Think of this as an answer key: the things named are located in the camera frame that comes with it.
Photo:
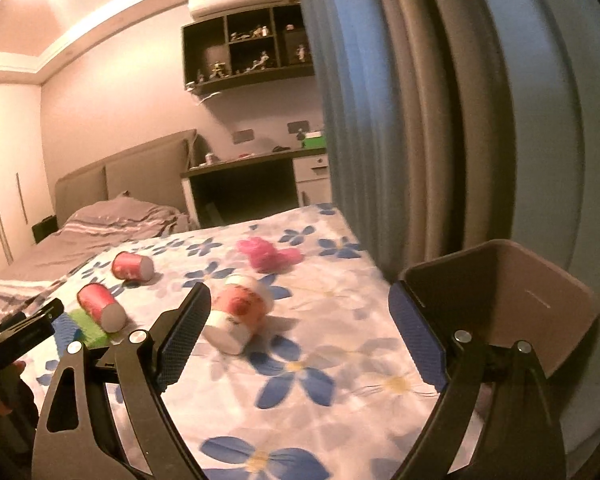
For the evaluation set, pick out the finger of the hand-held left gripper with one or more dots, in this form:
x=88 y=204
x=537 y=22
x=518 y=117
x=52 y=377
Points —
x=30 y=327

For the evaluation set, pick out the dark wall shelf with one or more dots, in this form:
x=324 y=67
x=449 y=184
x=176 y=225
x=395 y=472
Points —
x=205 y=50

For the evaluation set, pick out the blue grey curtain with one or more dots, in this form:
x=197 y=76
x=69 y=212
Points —
x=405 y=110

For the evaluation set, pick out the pink plush toy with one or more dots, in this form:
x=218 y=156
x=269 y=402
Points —
x=265 y=255

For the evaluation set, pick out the white wardrobe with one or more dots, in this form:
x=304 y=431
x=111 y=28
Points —
x=10 y=160

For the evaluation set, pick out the blue floral bedsheet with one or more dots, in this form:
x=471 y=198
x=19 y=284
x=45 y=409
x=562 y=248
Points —
x=290 y=410

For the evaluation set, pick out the white desk drawer unit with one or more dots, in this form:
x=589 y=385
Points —
x=312 y=167

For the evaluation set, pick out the green box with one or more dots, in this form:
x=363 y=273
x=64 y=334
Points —
x=314 y=142

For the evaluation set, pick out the green sponge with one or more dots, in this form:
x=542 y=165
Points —
x=87 y=332

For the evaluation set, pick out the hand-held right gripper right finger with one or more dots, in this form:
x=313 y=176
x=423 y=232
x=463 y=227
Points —
x=420 y=340

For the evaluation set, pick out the dark top desk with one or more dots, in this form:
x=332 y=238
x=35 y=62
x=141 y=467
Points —
x=240 y=162

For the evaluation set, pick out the padded brown headboard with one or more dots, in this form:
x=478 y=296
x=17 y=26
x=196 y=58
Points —
x=140 y=175

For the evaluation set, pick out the dark bedside cabinet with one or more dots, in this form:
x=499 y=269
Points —
x=45 y=230

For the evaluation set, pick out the red printed paper cup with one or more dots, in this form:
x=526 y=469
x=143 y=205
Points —
x=130 y=265
x=235 y=310
x=97 y=302

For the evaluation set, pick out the grey wall outlet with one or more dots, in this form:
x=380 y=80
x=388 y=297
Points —
x=243 y=137
x=298 y=127

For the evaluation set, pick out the group of small figurines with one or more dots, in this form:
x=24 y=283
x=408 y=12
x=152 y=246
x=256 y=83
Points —
x=262 y=62

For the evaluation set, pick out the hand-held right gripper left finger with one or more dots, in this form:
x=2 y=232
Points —
x=185 y=335

